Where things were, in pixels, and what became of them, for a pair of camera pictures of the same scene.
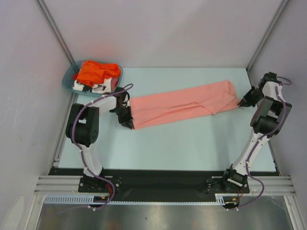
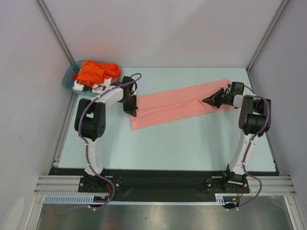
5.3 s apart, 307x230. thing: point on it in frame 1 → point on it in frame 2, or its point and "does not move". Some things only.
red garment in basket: (114, 83) does not move
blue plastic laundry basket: (68, 79) does not move
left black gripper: (123, 121) → (132, 109)
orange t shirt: (91, 72) does not move
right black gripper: (247, 100) → (213, 99)
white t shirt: (104, 86) does not move
